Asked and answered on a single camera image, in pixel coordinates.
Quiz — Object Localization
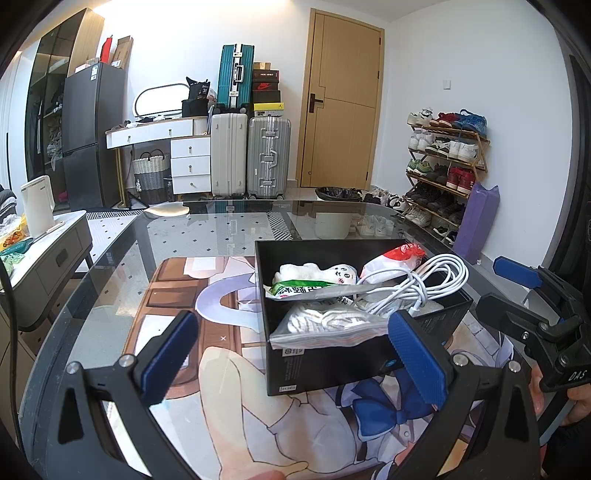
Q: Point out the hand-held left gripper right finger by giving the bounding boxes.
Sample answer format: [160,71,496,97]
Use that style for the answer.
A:
[387,310,541,480]

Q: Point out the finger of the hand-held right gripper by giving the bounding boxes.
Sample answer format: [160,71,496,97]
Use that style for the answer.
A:
[475,295,555,361]
[493,257,583,321]

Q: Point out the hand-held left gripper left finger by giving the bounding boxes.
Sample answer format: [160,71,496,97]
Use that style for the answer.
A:
[48,310,200,480]

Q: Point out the white cable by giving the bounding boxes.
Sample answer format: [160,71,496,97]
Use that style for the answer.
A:
[358,253,469,320]

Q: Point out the clear zip bag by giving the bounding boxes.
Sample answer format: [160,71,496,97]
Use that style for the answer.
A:
[269,302,393,350]

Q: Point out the black cardboard box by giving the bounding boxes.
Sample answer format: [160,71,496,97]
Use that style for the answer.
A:
[255,237,474,397]

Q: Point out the red and white packet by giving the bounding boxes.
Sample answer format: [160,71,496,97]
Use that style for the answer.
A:
[359,244,428,283]

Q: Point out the green-white snack packet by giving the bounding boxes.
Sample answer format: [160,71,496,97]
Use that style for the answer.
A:
[272,263,358,295]

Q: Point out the person's right forearm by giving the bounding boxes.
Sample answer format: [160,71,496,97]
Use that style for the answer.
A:
[540,413,591,480]

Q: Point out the person's right hand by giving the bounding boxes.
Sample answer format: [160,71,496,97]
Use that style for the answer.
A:
[529,364,591,418]

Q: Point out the purple bag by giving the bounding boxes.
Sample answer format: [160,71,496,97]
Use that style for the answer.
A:
[462,182,500,265]

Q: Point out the printed table mat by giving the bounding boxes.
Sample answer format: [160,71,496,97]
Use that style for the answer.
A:
[139,256,522,480]

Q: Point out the wooden shoe rack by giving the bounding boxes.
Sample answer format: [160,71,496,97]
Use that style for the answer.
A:
[405,108,489,245]

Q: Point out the beige round mat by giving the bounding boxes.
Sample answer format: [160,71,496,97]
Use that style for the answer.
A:
[145,204,190,217]

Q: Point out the grey side cabinet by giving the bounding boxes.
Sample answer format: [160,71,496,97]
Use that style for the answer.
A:
[0,210,94,333]

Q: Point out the trash bin with black bag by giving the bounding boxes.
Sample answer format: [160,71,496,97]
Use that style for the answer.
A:
[315,186,363,238]

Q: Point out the wicker basket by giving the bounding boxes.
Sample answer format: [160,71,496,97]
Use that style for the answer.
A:
[132,150,169,206]

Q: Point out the pile of snack bags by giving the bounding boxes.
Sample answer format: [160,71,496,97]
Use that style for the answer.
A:
[0,215,35,266]

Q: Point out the white kettle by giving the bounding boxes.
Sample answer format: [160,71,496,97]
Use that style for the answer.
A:
[20,175,56,237]

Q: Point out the white dresser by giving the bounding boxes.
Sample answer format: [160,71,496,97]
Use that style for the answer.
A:
[105,117,213,195]

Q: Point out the white suitcase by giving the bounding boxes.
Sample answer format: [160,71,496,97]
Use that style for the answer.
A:
[210,112,249,197]

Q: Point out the silver suitcase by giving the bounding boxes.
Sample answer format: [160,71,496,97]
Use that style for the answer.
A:
[247,116,293,200]

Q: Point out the black refrigerator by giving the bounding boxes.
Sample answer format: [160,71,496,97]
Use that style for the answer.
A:
[61,62,127,213]

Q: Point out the wooden door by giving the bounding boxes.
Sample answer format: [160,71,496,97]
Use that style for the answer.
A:
[295,9,385,190]

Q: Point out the black bag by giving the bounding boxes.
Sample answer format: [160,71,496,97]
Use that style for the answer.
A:
[181,76,212,118]

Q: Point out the oval mirror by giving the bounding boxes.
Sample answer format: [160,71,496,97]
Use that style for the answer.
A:
[134,82,185,123]

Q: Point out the stack of shoe boxes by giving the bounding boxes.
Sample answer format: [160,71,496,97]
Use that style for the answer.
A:
[252,62,281,116]

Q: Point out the teal suitcase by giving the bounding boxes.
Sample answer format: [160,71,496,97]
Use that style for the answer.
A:
[217,44,256,114]

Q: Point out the dark glass wardrobe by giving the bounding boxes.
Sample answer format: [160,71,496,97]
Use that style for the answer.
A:
[23,8,105,199]

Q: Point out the brown cardboard box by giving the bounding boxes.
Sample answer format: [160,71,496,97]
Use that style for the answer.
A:
[113,36,134,70]

